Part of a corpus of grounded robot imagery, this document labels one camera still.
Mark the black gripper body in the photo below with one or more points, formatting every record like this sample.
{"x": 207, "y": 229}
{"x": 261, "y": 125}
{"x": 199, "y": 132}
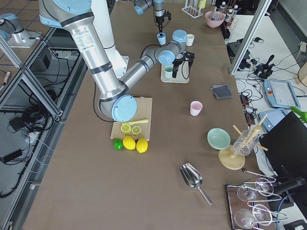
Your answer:
{"x": 177, "y": 63}
{"x": 159, "y": 20}

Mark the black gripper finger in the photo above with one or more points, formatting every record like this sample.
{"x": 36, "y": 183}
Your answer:
{"x": 160, "y": 27}
{"x": 175, "y": 70}

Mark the green cup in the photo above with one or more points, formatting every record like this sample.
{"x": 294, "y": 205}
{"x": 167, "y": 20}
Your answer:
{"x": 168, "y": 71}

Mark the blue cup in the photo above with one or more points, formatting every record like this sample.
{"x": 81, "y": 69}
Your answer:
{"x": 161, "y": 38}

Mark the cream cup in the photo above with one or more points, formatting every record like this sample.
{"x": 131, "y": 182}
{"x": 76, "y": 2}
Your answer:
{"x": 190, "y": 39}

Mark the pink cup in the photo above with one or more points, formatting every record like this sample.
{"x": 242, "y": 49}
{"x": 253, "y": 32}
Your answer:
{"x": 195, "y": 108}

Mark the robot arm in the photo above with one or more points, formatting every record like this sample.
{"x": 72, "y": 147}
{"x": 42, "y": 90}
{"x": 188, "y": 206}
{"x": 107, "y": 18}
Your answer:
{"x": 88, "y": 21}
{"x": 141, "y": 6}

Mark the cream rabbit tray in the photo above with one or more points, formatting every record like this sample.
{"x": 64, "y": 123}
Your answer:
{"x": 182, "y": 74}

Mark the yellow cup on rack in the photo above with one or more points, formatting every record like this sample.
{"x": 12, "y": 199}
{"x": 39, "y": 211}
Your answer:
{"x": 202, "y": 4}

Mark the grey folded cloth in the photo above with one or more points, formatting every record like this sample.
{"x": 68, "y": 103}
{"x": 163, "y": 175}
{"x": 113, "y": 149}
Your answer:
{"x": 221, "y": 91}

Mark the wooden cutting board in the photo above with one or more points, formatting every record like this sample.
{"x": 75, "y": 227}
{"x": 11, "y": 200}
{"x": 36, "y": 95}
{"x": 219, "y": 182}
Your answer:
{"x": 144, "y": 111}

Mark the metal black-tipped muddler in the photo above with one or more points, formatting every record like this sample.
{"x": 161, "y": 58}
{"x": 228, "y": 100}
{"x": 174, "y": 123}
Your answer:
{"x": 213, "y": 13}

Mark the pink bowl with ice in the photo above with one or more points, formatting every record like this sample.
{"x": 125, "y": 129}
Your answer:
{"x": 215, "y": 21}

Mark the yellow plastic knife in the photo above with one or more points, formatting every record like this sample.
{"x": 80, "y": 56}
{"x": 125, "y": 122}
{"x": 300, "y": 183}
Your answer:
{"x": 136, "y": 122}

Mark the green bowl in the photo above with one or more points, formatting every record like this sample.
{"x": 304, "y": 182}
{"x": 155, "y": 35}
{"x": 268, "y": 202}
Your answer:
{"x": 218, "y": 138}

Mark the whole lemon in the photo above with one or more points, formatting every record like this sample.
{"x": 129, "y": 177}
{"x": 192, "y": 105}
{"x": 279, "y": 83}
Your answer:
{"x": 129, "y": 143}
{"x": 142, "y": 145}

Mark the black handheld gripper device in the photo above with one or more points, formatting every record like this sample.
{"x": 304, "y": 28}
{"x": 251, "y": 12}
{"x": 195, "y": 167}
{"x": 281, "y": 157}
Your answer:
{"x": 265, "y": 70}

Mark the green lime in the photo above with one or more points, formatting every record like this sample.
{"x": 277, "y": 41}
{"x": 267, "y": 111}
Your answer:
{"x": 118, "y": 144}

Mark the clear textured glass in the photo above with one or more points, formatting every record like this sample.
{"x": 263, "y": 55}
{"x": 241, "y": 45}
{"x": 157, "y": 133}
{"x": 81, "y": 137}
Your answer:
{"x": 244, "y": 144}

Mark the wooden cup tree stand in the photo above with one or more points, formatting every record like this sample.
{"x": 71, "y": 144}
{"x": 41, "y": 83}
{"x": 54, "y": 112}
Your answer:
{"x": 233, "y": 157}

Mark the blue teach pendant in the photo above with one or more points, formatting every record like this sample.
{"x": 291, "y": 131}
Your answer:
{"x": 280, "y": 94}
{"x": 273, "y": 117}

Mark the metal scoop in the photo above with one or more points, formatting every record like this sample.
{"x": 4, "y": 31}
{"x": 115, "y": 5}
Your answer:
{"x": 193, "y": 179}

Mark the black monitor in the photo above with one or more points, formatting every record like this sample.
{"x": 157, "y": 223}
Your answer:
{"x": 287, "y": 147}

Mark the wine glass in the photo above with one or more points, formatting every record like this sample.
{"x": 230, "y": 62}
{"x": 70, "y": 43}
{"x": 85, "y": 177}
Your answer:
{"x": 250, "y": 191}
{"x": 251, "y": 219}

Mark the white wire cup rack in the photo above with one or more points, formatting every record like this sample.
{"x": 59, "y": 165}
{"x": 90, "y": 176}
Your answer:
{"x": 192, "y": 8}

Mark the aluminium frame post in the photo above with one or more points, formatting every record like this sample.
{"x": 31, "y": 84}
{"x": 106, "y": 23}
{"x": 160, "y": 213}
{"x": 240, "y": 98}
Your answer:
{"x": 255, "y": 22}

